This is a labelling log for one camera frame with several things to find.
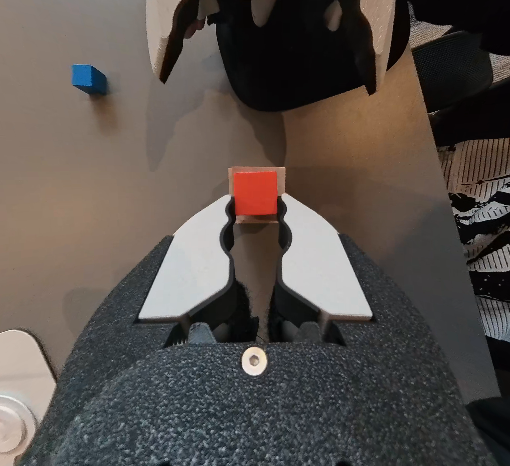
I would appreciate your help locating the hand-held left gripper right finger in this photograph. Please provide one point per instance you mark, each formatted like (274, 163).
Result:
(323, 271)

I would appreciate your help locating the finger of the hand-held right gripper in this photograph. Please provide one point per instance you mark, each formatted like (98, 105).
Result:
(378, 0)
(167, 4)

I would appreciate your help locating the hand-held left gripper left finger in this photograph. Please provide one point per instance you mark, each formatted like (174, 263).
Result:
(191, 271)

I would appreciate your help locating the medium wooden cube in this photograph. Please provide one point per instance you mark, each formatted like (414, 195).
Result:
(256, 195)

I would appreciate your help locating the small red cube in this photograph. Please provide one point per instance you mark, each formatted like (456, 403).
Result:
(256, 193)

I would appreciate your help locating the tiny blue cube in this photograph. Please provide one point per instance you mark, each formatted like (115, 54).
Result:
(89, 79)

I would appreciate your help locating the black wrist rest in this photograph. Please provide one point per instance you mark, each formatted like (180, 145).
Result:
(303, 52)

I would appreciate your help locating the black office chair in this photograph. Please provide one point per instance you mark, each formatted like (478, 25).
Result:
(462, 68)

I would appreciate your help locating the person's printed shirt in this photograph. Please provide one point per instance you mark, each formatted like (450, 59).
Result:
(482, 219)

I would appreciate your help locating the white document stand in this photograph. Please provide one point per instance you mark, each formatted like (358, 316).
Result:
(22, 402)

